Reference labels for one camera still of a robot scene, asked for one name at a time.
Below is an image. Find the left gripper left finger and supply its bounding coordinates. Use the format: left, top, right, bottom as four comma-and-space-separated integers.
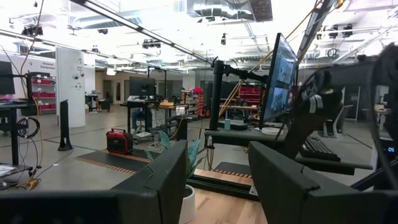
111, 139, 190, 224

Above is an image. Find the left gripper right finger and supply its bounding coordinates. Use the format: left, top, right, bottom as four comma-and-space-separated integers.
248, 141, 351, 224

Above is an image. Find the white plant pot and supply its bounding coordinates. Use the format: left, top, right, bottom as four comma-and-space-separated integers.
178, 184, 197, 224

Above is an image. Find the green spiky plant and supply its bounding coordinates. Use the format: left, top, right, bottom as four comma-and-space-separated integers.
146, 129, 203, 187

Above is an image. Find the black backlit keyboard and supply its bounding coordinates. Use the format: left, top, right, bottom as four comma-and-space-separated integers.
300, 136, 342, 162

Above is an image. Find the black orange-striped floor mat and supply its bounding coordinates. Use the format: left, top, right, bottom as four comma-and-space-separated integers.
74, 148, 161, 175
213, 161, 253, 180

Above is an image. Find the red and black portable case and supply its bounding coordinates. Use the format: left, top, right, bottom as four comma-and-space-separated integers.
105, 128, 134, 156

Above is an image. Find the white tape roll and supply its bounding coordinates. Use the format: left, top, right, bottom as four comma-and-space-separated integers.
261, 126, 282, 136

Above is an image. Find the grey computer desk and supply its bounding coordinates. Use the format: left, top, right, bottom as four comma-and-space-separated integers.
203, 126, 299, 147

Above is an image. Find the grey keyboard shelf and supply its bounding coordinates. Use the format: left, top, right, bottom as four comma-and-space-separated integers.
294, 136, 374, 176

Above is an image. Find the person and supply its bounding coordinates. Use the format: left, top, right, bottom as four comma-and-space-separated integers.
131, 108, 154, 133

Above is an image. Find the black desktop device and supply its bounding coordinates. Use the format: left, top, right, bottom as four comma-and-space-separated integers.
217, 119, 249, 131

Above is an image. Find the white chair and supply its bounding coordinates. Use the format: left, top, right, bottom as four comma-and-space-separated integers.
322, 103, 354, 139

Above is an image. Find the cluttered black work desk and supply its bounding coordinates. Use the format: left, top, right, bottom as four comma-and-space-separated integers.
126, 98, 189, 141

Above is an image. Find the red storage shelving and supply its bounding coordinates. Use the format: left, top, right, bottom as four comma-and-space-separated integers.
239, 84, 266, 110

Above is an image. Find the black desk monitor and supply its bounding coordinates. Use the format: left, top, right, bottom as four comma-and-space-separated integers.
128, 76, 157, 98

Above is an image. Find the red parts drawer cabinet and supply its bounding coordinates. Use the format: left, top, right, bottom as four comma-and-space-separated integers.
185, 86, 205, 121

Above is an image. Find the black monitor pole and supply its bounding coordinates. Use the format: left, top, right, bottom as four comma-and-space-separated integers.
208, 60, 270, 131

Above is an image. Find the computer monitor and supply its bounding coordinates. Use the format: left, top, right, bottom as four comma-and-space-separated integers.
260, 32, 300, 125

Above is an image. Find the white square pillar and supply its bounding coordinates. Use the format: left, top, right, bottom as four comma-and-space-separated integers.
55, 46, 86, 128

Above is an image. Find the black workbench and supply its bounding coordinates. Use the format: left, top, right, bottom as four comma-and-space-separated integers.
0, 101, 40, 170

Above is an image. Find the rack with red bins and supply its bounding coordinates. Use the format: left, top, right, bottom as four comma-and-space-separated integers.
30, 72, 57, 113

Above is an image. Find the black flat screen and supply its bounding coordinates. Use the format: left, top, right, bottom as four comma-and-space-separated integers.
0, 60, 16, 96

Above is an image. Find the black floor post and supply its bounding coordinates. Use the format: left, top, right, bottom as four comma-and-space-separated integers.
57, 99, 74, 152

